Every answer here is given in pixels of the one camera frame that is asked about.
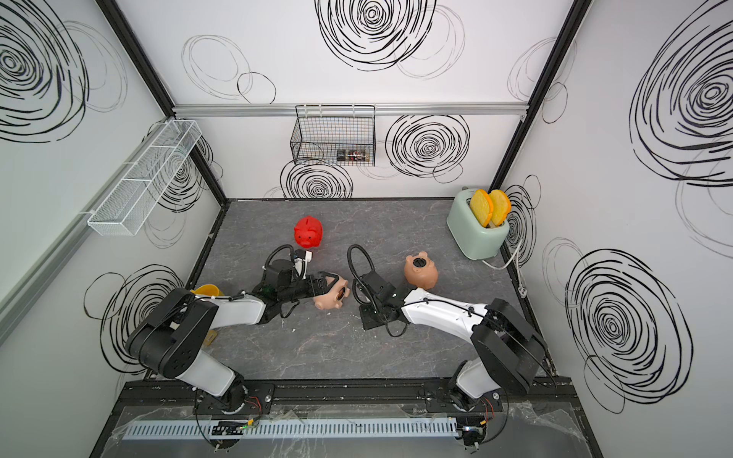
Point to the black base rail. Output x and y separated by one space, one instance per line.
434 395

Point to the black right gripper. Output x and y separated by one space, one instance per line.
366 322

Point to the yellow toast slice left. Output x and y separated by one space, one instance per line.
482 207

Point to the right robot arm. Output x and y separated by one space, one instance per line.
509 350

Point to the yellow toast slice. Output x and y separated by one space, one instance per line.
502 207
482 207

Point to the black wire wall basket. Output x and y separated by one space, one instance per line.
321 130

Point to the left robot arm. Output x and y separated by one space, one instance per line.
169 341

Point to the mint green toaster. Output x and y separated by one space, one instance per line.
475 242

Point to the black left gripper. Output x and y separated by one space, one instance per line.
320 283

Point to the light pink piggy bank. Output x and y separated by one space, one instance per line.
335 297

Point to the yellow mug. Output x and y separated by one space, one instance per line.
208 290

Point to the yellow toast slice right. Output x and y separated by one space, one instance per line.
502 207

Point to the white wire wall shelf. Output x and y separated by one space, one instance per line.
161 175

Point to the white slotted cable duct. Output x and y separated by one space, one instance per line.
292 429

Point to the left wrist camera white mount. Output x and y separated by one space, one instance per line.
301 259

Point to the red piggy bank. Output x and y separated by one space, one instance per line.
308 232

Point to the small items in basket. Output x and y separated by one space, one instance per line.
350 156

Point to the orange-tan piggy bank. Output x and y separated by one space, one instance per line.
420 271

